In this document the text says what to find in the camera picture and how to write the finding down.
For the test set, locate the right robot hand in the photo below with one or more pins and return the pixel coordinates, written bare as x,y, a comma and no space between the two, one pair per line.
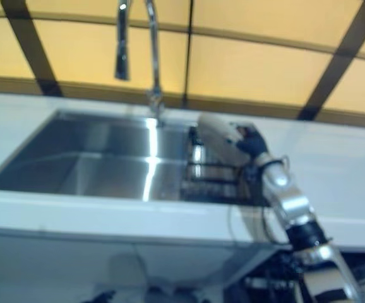
255,142

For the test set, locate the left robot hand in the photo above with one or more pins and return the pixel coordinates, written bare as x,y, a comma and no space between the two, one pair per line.
103,296

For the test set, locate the cream round plate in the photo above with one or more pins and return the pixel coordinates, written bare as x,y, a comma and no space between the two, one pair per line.
217,135

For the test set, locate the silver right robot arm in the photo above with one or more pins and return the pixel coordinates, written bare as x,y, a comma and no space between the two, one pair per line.
296,202

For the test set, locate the built-in dishwasher with door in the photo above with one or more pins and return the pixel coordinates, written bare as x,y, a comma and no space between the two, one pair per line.
280,277

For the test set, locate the black sink dish rack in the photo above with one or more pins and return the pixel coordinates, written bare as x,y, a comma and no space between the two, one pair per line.
214,183

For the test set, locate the white glossy cabinet door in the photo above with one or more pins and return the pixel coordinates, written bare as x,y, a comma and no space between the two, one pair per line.
43,262
195,262

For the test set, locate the chrome pull-down kitchen faucet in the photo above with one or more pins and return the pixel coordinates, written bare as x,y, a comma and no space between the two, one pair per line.
154,57

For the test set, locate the stainless steel kitchen sink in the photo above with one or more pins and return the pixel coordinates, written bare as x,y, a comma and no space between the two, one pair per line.
91,151

